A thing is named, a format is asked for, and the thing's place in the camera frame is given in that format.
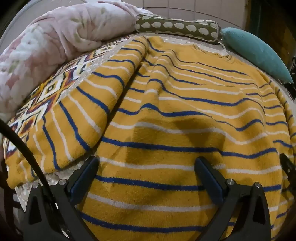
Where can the yellow striped knit sweater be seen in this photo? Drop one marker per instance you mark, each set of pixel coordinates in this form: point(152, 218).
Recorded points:
point(175, 129)

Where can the geometric patterned cloth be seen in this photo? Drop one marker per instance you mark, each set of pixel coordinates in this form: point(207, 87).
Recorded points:
point(46, 92)

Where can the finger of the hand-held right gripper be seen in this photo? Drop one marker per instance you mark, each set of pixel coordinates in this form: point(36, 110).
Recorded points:
point(289, 168)

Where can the olive spotted pillow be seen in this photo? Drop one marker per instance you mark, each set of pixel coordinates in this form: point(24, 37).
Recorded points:
point(178, 28)

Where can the pink floral comforter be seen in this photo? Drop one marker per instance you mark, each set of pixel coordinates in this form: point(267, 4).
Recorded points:
point(50, 44)

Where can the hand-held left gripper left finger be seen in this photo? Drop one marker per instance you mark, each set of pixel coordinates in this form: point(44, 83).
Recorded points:
point(83, 177)

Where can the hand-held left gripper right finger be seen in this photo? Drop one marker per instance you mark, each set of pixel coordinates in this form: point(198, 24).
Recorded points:
point(209, 179)

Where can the dark wooden cabinet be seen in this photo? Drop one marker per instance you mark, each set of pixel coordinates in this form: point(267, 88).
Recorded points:
point(270, 20)

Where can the teal pillow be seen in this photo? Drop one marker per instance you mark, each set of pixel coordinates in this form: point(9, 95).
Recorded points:
point(256, 52)

